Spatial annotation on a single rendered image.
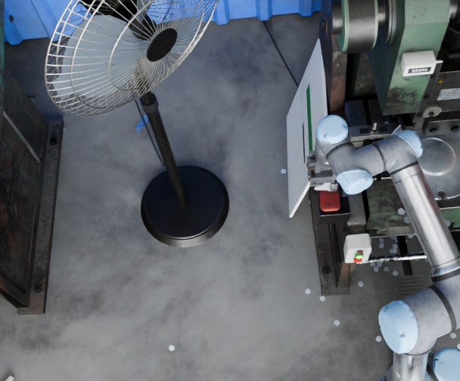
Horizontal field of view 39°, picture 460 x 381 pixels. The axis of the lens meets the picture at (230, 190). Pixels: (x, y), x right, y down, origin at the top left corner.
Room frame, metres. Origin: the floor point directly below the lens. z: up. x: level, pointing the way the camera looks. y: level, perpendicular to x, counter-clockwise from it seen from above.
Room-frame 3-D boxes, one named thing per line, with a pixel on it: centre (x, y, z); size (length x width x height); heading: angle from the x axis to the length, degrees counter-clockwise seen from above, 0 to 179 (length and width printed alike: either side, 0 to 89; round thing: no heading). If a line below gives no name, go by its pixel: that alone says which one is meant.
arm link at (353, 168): (0.68, -0.31, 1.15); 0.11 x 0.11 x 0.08; 13
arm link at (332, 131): (0.78, -0.27, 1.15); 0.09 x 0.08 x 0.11; 13
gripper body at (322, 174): (0.78, -0.27, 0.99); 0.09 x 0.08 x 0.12; 84
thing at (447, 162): (0.85, -0.63, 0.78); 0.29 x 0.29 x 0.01
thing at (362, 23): (1.02, -0.40, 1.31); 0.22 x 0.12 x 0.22; 174
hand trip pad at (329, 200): (0.78, -0.29, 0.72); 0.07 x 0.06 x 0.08; 174
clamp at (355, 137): (0.99, -0.48, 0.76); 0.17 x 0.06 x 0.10; 84
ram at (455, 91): (0.93, -0.64, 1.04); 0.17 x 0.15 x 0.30; 174
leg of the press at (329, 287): (1.14, -0.39, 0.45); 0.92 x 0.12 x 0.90; 174
